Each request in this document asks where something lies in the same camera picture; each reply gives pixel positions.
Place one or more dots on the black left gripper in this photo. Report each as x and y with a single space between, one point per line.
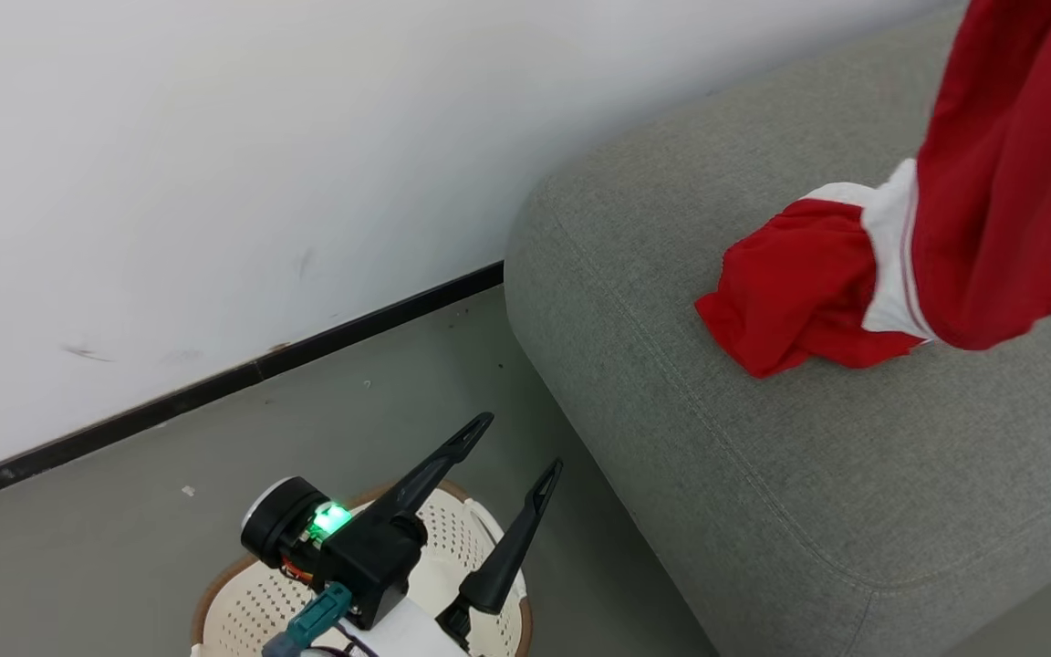
370 557

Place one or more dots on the red shorts white stripes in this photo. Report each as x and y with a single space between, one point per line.
1000 182

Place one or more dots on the cream perforated laundry basket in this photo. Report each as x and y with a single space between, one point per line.
252 607

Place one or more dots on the grey fabric sofa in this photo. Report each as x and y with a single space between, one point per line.
808 474

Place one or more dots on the black wall baseboard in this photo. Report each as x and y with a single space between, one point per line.
215 388

